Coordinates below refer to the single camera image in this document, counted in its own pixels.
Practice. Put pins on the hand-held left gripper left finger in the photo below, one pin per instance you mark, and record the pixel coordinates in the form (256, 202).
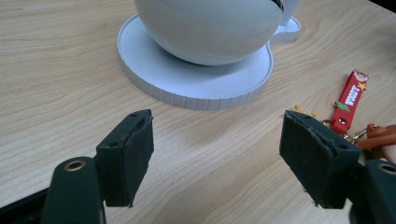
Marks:
(124, 158)

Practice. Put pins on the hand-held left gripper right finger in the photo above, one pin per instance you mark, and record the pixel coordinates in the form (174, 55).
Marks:
(314, 155)

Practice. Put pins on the brown toy figure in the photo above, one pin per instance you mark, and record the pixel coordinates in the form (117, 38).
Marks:
(378, 140)

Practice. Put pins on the white ribbed coaster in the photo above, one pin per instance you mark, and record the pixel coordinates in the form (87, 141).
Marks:
(186, 84)

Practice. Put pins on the white cup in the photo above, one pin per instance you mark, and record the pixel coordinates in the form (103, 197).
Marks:
(211, 28)

